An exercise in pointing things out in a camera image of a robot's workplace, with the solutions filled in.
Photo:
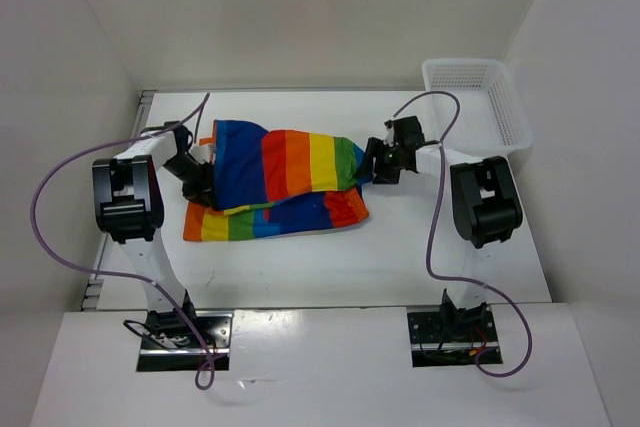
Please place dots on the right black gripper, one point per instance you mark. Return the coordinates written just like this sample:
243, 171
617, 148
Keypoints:
385, 176

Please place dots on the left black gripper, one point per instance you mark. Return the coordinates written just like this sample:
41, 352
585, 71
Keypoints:
204, 189

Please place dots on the rainbow striped shorts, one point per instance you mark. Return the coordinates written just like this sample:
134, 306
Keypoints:
276, 182

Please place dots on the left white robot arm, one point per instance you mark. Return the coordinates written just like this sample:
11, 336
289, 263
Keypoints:
129, 208

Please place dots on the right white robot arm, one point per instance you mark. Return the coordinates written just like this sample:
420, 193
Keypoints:
480, 195

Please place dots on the white plastic basket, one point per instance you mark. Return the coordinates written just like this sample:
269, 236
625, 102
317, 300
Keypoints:
492, 120

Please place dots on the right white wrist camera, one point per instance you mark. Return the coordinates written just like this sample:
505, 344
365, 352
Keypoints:
390, 140

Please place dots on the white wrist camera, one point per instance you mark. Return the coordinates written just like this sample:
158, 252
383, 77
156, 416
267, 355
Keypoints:
390, 140
204, 153

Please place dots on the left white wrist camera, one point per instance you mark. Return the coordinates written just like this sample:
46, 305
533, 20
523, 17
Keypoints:
204, 153

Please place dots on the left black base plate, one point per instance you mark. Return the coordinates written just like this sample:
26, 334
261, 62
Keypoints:
160, 352

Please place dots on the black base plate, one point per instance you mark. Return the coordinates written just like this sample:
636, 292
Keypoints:
432, 345
160, 352

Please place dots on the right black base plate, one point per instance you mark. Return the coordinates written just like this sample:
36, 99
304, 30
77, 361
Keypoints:
432, 345

